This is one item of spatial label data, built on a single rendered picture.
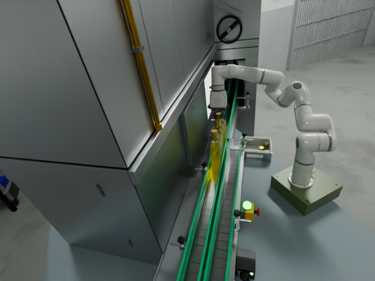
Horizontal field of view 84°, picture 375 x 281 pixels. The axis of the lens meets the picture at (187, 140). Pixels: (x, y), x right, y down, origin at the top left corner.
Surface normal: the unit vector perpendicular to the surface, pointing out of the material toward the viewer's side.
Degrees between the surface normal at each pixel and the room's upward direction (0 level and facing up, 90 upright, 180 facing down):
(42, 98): 90
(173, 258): 0
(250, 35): 90
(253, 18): 90
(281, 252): 0
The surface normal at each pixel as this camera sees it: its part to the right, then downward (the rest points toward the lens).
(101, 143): -0.25, 0.59
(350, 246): -0.14, -0.80
